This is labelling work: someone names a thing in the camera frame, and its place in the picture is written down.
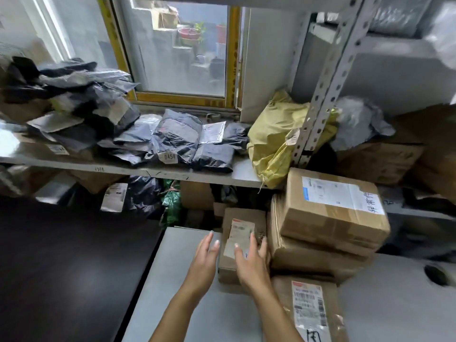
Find person's left hand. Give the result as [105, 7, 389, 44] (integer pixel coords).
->
[180, 230, 221, 300]

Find person's right hand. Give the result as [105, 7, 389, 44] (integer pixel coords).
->
[234, 233, 273, 295]

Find small brown box with label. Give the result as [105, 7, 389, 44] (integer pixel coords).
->
[218, 208, 268, 285]

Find taped box handwritten label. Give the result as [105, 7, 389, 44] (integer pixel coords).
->
[272, 275, 349, 342]

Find person's left forearm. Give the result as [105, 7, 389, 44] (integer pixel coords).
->
[149, 285, 204, 342]

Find person's right forearm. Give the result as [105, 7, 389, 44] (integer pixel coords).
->
[255, 284, 304, 342]

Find green plastic bag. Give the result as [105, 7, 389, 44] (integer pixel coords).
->
[160, 180, 184, 228]

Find black plastic mailer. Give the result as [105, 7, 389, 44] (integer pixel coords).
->
[101, 176, 164, 218]

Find grey metal shelf rack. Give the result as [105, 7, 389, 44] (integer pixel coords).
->
[290, 0, 456, 223]
[0, 149, 285, 191]

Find olive yellow bag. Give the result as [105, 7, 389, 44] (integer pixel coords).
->
[247, 90, 342, 189]

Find small handwritten cardboard box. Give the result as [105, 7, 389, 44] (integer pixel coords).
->
[336, 142, 425, 186]

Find dark grey plastic mailer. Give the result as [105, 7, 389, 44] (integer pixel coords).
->
[377, 217, 456, 262]

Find yellow framed window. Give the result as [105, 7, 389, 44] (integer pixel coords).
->
[96, 0, 243, 109]

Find crumpled grey plastic bag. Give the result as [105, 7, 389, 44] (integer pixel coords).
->
[329, 95, 396, 152]

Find pile of grey mailer bags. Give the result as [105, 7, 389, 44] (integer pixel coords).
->
[0, 57, 142, 153]

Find large yellow-taped cardboard box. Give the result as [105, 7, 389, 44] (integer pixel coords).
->
[391, 103, 456, 205]

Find black plastic bags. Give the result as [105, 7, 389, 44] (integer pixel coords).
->
[369, 0, 435, 36]

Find white hanging plastic bag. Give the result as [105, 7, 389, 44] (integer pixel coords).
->
[424, 3, 456, 70]

